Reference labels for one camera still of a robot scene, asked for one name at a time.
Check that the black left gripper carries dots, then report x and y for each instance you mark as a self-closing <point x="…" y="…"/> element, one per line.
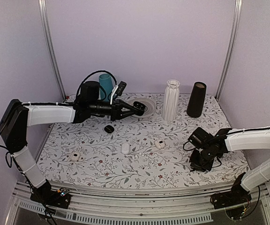
<point x="116" y="110"/>

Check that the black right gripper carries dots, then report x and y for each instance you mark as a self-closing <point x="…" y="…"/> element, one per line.
<point x="194" y="163"/>

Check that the black earbud case gold trim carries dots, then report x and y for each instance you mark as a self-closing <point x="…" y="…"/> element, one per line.
<point x="140" y="108"/>

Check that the beige earbud charging case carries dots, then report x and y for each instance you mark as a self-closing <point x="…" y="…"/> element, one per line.
<point x="159" y="144"/>

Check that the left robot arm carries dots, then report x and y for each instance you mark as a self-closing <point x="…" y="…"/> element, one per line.
<point x="19" y="116"/>

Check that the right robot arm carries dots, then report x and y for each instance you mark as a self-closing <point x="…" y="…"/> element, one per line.
<point x="207" y="147"/>

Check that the small black earbud case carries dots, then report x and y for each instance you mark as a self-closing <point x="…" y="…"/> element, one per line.
<point x="109" y="129"/>

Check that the white open earbud case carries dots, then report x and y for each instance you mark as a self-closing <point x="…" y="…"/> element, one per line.
<point x="75" y="156"/>

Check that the grey spiral plate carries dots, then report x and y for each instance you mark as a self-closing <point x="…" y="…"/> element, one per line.
<point x="150" y="107"/>

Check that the teal cup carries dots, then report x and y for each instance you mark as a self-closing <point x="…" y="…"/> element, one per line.
<point x="105" y="81"/>

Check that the white ribbed vase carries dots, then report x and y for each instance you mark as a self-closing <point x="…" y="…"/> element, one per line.
<point x="171" y="99"/>

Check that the floral patterned table mat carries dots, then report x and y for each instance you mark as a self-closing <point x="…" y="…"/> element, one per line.
<point x="102" y="164"/>

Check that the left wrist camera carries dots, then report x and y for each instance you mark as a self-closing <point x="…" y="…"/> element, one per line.
<point x="117" y="91"/>

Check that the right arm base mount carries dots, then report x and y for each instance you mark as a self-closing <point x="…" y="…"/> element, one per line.
<point x="237" y="195"/>

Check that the aluminium front rail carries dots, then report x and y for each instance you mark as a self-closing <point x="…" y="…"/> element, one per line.
<point x="172" y="206"/>

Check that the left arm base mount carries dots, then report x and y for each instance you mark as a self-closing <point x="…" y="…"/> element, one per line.
<point x="46" y="196"/>

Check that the right aluminium frame post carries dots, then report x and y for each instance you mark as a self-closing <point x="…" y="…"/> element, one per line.
<point x="229" y="53"/>

